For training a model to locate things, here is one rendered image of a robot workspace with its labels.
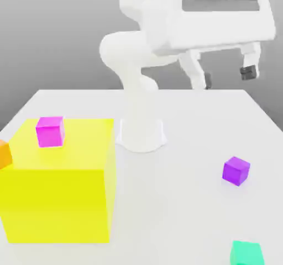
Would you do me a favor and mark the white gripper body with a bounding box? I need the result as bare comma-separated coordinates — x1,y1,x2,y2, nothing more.
143,0,277,57

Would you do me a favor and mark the small purple cube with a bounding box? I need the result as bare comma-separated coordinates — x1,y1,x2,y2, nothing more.
222,156,251,187

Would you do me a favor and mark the small magenta cube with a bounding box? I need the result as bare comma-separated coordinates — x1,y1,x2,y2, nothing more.
35,115,66,148

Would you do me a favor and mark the small green cube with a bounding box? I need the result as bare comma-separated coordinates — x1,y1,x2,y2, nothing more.
229,240,265,265

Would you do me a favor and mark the small orange cube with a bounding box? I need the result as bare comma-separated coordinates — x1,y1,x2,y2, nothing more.
0,139,13,171

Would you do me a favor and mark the large yellow box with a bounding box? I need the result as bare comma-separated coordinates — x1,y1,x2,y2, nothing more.
0,118,117,245

